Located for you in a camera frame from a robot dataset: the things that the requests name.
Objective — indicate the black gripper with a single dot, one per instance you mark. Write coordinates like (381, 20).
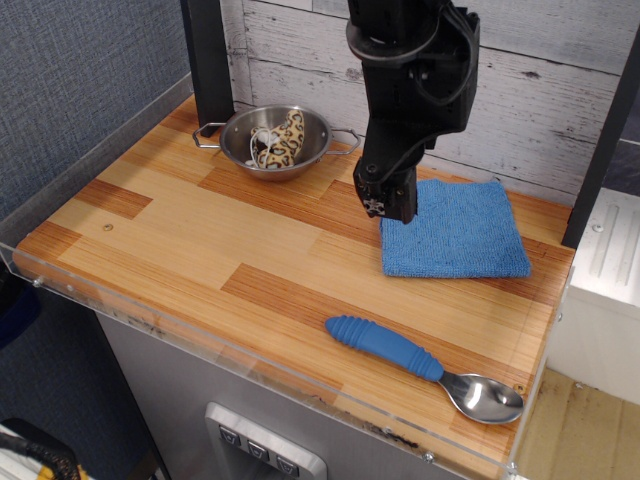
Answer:
(410, 106)

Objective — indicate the clear acrylic table guard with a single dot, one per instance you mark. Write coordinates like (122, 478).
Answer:
(178, 243)

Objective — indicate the blue handled metal spoon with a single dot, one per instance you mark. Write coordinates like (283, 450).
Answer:
(479, 398)

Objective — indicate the yellow black object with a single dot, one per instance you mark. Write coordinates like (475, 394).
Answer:
(29, 453)

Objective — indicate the white box with grooves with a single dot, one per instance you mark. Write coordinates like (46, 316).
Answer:
(596, 337)

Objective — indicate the leopard print plush toy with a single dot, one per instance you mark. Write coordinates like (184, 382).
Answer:
(278, 147)

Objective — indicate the silver toy fridge cabinet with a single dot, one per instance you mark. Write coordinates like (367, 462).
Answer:
(175, 390)

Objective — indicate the steel bowl with handles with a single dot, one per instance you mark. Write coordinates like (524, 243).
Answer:
(233, 138)

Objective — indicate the black left frame post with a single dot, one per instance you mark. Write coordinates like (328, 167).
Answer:
(206, 46)

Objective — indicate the silver dispenser button panel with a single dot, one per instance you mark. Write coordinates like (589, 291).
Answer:
(247, 450)

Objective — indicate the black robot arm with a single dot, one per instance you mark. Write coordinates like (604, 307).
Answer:
(396, 32)

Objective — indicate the black frame post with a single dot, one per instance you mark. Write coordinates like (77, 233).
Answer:
(605, 147)
(206, 46)

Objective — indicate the blue cloth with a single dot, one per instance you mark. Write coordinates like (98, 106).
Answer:
(461, 230)

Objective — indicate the black right frame post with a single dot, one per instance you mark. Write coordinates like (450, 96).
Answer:
(605, 147)

